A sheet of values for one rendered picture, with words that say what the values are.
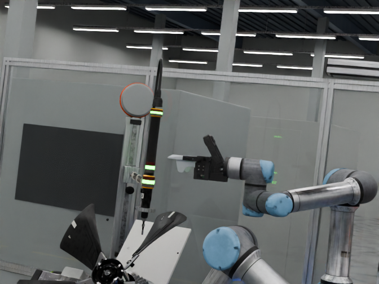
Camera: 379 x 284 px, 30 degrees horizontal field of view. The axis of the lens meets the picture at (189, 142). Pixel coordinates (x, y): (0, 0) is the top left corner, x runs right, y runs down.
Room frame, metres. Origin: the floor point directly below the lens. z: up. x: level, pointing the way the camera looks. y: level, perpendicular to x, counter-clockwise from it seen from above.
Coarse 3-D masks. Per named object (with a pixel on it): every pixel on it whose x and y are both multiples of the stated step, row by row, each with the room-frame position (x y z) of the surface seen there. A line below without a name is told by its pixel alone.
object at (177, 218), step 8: (160, 216) 2.75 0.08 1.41; (176, 216) 2.64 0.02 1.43; (184, 216) 2.60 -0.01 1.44; (160, 224) 2.67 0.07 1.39; (168, 224) 2.61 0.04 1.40; (176, 224) 2.58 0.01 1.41; (152, 232) 2.67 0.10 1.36; (160, 232) 2.60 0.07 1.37; (144, 240) 2.68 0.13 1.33; (152, 240) 2.58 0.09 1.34; (144, 248) 2.56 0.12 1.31
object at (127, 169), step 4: (124, 168) 3.08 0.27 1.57; (128, 168) 3.07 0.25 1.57; (132, 168) 3.08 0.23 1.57; (136, 168) 3.08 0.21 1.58; (124, 172) 3.07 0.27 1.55; (128, 172) 3.08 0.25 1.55; (136, 172) 3.08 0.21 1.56; (124, 176) 3.07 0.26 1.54; (128, 176) 3.08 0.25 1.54; (124, 180) 3.07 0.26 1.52; (128, 180) 3.08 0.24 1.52; (132, 180) 3.08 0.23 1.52
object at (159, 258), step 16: (128, 240) 2.95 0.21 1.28; (160, 240) 2.91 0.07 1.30; (176, 240) 2.89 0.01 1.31; (128, 256) 2.89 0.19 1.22; (144, 256) 2.87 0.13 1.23; (160, 256) 2.85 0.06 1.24; (176, 256) 2.83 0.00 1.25; (128, 272) 2.84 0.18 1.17; (144, 272) 2.82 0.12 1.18; (160, 272) 2.80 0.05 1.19
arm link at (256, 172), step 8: (248, 160) 2.41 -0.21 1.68; (256, 160) 2.41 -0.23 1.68; (264, 160) 2.41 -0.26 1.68; (240, 168) 2.39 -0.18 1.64; (248, 168) 2.39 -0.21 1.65; (256, 168) 2.38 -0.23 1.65; (264, 168) 2.38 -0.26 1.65; (272, 168) 2.38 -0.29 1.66; (240, 176) 2.40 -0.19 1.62; (248, 176) 2.39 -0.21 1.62; (256, 176) 2.38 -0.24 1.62; (264, 176) 2.38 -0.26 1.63; (272, 176) 2.40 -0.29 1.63; (256, 184) 2.38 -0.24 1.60; (264, 184) 2.39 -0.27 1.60
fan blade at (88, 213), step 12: (84, 216) 2.75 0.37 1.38; (72, 228) 2.77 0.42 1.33; (84, 228) 2.72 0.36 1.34; (96, 228) 2.67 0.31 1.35; (72, 240) 2.75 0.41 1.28; (84, 240) 2.70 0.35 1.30; (96, 240) 2.65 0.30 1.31; (72, 252) 2.74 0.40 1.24; (84, 252) 2.69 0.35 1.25; (96, 252) 2.62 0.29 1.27; (84, 264) 2.69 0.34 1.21
